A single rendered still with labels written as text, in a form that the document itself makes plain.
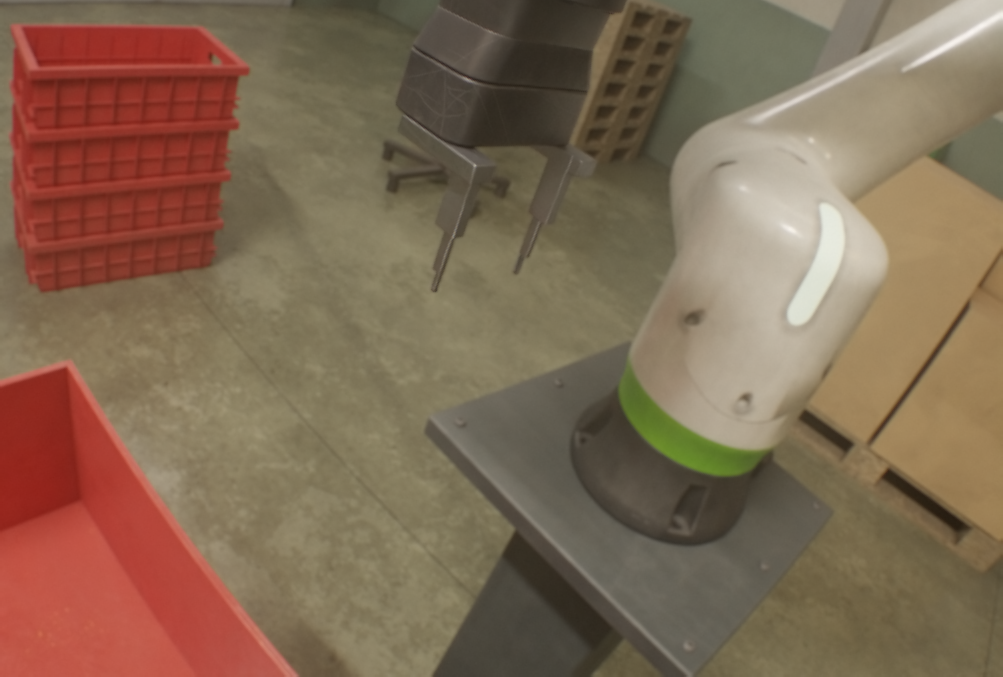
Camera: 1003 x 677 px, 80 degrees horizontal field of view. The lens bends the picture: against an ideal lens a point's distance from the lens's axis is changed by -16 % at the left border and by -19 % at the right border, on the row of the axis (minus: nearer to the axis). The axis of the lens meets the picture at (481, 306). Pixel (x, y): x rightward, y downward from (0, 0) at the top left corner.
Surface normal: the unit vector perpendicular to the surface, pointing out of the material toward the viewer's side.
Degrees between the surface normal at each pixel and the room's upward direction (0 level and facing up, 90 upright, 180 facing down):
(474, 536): 0
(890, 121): 82
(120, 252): 90
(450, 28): 70
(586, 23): 98
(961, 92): 89
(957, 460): 90
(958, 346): 90
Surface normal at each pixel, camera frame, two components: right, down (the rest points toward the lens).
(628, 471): -0.60, -0.07
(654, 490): -0.34, 0.11
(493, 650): -0.71, 0.18
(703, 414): -0.47, 0.35
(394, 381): 0.30, -0.80
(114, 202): 0.62, 0.57
